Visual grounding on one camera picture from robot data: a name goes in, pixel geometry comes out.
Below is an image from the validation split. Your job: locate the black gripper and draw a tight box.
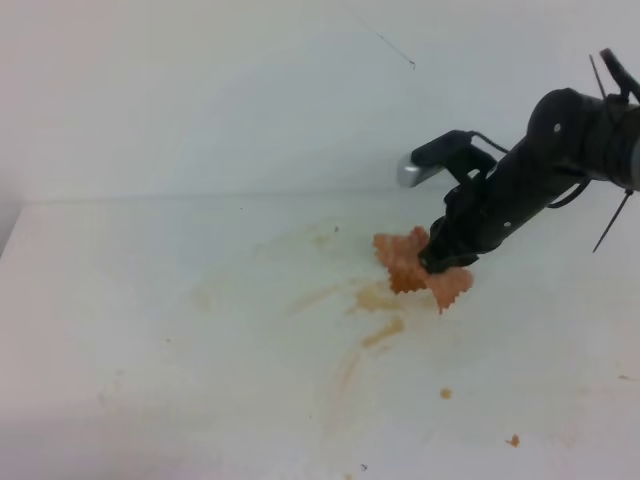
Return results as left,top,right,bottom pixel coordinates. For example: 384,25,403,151
418,137,585,273

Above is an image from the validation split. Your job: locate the pink striped rag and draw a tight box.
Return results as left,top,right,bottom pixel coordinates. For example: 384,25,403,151
372,226,474,313

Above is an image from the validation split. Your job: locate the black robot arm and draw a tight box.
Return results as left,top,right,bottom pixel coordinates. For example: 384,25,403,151
409,49,639,273

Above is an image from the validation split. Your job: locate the brown coffee puddle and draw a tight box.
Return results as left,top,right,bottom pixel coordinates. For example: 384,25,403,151
284,279,436,351

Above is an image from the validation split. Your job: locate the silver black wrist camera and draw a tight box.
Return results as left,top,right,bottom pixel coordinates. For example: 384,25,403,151
396,130,508,188

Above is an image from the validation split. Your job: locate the black camera cable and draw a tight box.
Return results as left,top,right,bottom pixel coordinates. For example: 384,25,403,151
467,130,510,154

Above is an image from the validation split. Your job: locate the black cable tie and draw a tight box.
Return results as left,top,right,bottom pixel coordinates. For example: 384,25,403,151
592,189,634,253

